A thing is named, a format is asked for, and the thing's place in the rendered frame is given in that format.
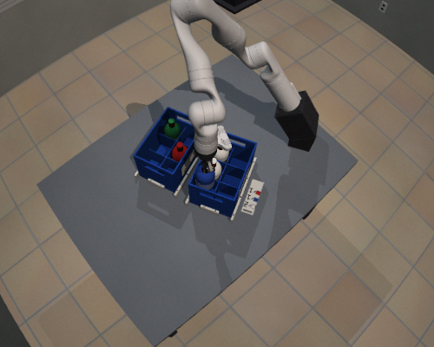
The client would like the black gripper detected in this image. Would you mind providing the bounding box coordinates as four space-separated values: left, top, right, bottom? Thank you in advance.
194 149 217 174

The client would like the blue plastic crate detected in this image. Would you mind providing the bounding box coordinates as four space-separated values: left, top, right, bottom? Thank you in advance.
188 142 254 218
133 113 197 193

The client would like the red bottle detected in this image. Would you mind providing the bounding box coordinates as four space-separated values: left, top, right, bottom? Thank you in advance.
172 142 187 162

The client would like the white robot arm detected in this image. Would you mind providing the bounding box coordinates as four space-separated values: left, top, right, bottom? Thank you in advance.
170 0 301 154

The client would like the white paper pick list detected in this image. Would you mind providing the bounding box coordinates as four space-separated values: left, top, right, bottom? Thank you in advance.
241 180 264 215

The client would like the blue labelled bottle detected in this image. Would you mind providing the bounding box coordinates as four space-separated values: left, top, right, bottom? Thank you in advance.
195 164 215 191

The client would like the green bottle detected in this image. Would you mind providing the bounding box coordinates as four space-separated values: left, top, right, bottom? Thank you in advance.
164 118 181 140

